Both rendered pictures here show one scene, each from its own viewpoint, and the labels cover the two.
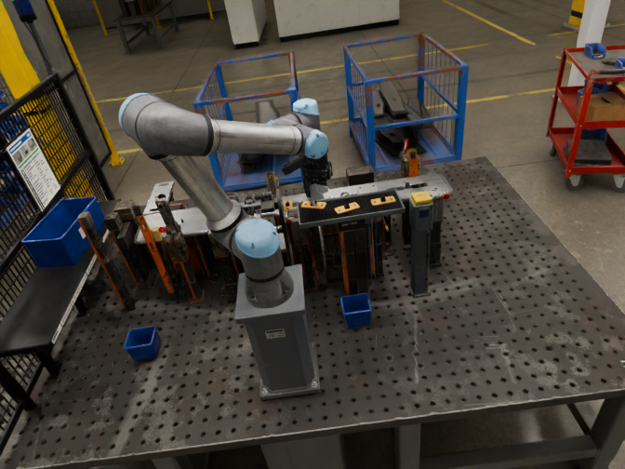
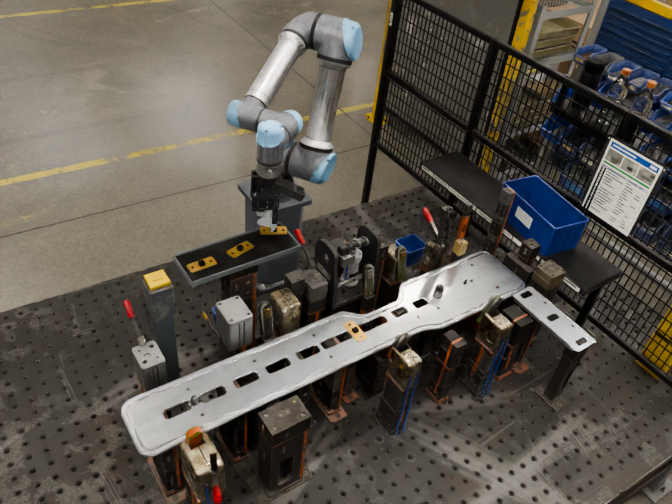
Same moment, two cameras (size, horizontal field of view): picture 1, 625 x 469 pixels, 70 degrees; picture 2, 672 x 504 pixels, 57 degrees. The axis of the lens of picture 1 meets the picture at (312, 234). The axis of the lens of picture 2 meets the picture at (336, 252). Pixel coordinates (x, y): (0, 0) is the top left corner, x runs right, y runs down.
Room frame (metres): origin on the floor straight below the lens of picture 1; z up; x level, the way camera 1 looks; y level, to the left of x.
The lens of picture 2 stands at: (2.63, -0.79, 2.42)
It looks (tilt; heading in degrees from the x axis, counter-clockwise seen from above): 40 degrees down; 142
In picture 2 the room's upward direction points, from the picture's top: 7 degrees clockwise
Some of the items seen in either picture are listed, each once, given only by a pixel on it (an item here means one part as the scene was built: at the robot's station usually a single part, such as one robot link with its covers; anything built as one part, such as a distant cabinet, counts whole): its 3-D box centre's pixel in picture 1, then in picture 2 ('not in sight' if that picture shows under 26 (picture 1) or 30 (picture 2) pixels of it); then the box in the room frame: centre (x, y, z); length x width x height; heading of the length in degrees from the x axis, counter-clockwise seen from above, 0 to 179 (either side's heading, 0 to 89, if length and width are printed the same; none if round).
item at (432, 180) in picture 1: (292, 205); (351, 336); (1.67, 0.07, 1.00); 1.38 x 0.22 x 0.02; 90
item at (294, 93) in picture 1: (259, 124); not in sight; (4.03, 0.33, 0.47); 1.20 x 0.80 x 0.95; 178
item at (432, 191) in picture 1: (432, 228); (154, 393); (1.50, -0.50, 0.88); 0.11 x 0.10 x 0.36; 0
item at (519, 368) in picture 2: not in sight; (524, 335); (1.86, 0.71, 0.84); 0.11 x 0.06 x 0.29; 0
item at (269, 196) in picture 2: (315, 165); (265, 189); (1.31, -0.04, 1.35); 0.09 x 0.08 x 0.12; 66
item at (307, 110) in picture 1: (306, 119); (270, 142); (1.31, -0.04, 1.51); 0.09 x 0.08 x 0.11; 124
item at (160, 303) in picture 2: (419, 248); (163, 334); (1.33, -0.40, 0.92); 0.08 x 0.08 x 0.44; 0
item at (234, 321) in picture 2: (370, 234); (234, 354); (1.50, -0.24, 0.90); 0.13 x 0.10 x 0.41; 0
